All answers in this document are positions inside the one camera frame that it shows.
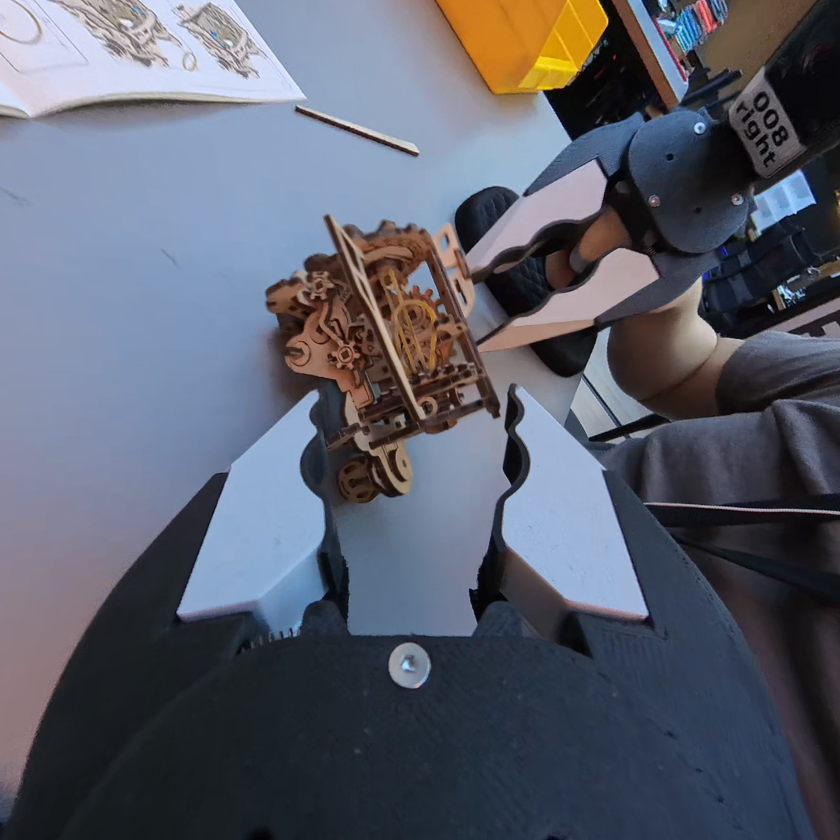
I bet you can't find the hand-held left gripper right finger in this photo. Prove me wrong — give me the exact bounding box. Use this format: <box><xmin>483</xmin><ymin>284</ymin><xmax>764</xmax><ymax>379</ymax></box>
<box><xmin>469</xmin><ymin>384</ymin><xmax>651</xmax><ymax>636</ymax></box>

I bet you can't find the instruction booklet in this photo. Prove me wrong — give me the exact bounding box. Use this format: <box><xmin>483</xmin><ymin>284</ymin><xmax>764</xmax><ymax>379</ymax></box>
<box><xmin>0</xmin><ymin>0</ymin><xmax>306</xmax><ymax>119</ymax></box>

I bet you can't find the black quilted wrist rest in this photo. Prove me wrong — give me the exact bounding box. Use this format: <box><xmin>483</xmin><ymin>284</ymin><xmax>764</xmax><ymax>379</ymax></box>
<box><xmin>455</xmin><ymin>185</ymin><xmax>599</xmax><ymax>376</ymax></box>

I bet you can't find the yellow storage bin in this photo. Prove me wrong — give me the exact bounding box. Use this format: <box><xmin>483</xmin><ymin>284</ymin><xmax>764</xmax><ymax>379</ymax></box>
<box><xmin>435</xmin><ymin>0</ymin><xmax>609</xmax><ymax>95</ymax></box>

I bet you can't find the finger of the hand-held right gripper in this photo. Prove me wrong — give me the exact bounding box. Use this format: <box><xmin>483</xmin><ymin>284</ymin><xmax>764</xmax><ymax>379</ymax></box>
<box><xmin>465</xmin><ymin>156</ymin><xmax>619</xmax><ymax>286</ymax></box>
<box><xmin>476</xmin><ymin>247</ymin><xmax>660</xmax><ymax>354</ymax></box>

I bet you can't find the person's grey clothing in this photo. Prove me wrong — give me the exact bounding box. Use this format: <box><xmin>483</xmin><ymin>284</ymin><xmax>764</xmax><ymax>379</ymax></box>
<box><xmin>587</xmin><ymin>331</ymin><xmax>840</xmax><ymax>840</ymax></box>

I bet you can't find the person's right forearm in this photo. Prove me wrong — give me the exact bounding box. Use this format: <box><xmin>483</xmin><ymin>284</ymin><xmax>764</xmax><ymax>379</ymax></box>
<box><xmin>607</xmin><ymin>282</ymin><xmax>746</xmax><ymax>421</ymax></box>

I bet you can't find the person's right hand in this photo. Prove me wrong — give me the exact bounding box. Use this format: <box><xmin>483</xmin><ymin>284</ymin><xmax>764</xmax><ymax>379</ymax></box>
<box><xmin>543</xmin><ymin>209</ymin><xmax>631</xmax><ymax>291</ymax></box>

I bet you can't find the wooden mechanical model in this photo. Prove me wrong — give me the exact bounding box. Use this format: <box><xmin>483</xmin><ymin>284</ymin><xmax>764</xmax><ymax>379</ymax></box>
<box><xmin>266</xmin><ymin>213</ymin><xmax>501</xmax><ymax>506</ymax></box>

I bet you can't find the thin wooden stick piece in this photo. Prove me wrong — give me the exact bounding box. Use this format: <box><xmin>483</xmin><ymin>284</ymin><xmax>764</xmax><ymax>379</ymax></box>
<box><xmin>382</xmin><ymin>269</ymin><xmax>442</xmax><ymax>385</ymax></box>

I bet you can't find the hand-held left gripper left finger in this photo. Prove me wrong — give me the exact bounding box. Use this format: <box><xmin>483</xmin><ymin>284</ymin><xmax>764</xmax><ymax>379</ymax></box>
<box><xmin>176</xmin><ymin>387</ymin><xmax>350</xmax><ymax>634</ymax></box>

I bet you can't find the wooden shelf board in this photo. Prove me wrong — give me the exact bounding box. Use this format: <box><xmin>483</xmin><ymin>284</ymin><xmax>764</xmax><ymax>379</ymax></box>
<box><xmin>617</xmin><ymin>0</ymin><xmax>690</xmax><ymax>109</ymax></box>

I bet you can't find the thin white cable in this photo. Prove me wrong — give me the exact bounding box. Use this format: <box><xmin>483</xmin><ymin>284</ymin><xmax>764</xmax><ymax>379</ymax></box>
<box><xmin>646</xmin><ymin>500</ymin><xmax>840</xmax><ymax>511</ymax></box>

